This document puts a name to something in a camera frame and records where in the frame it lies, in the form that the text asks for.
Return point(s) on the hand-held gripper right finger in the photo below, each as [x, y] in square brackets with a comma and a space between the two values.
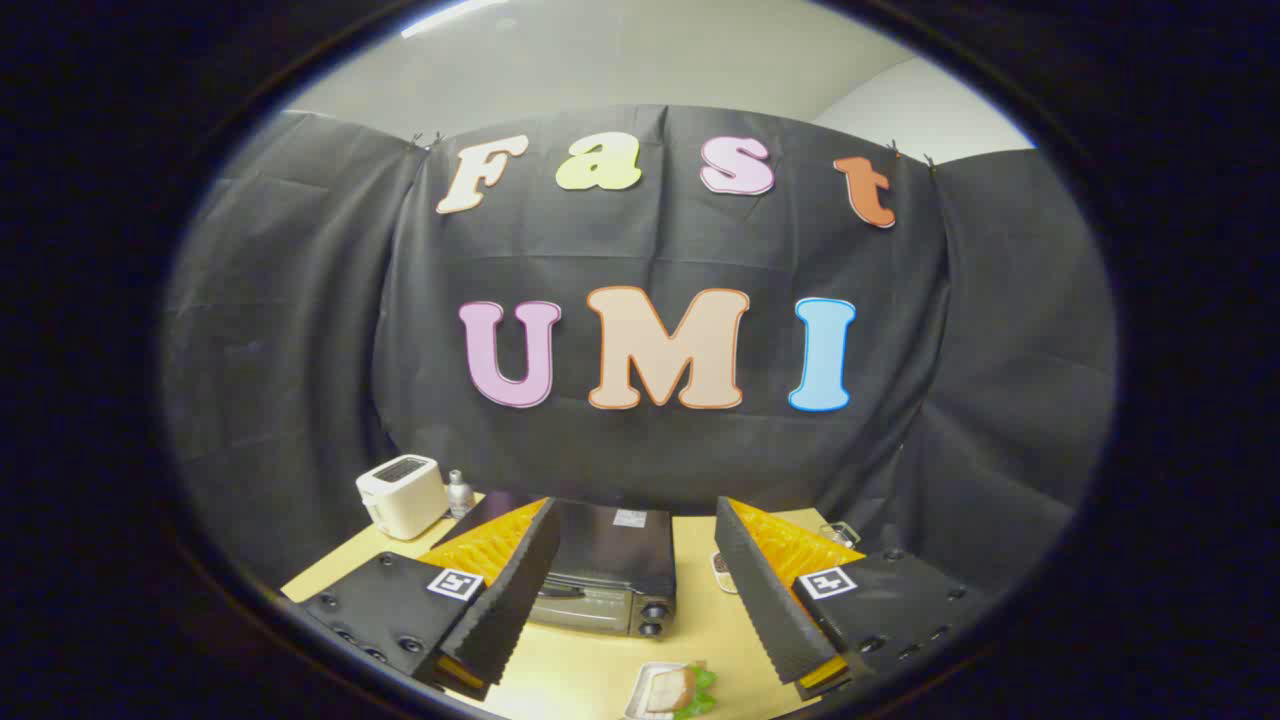
[765, 600]

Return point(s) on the white plate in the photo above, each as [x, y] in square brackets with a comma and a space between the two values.
[637, 700]

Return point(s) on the white pop-up toaster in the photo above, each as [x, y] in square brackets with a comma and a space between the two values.
[400, 495]

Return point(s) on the black backdrop cloth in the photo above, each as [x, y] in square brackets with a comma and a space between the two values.
[650, 450]

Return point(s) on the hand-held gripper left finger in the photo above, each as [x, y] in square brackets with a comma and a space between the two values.
[510, 600]

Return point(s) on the small silver bottle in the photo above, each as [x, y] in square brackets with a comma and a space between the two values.
[460, 497]

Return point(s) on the white divided bean dish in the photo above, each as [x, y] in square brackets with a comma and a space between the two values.
[722, 572]

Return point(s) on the lettuce sandwich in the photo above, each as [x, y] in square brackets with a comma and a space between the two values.
[672, 688]

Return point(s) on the black toaster oven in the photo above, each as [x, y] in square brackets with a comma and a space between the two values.
[610, 545]

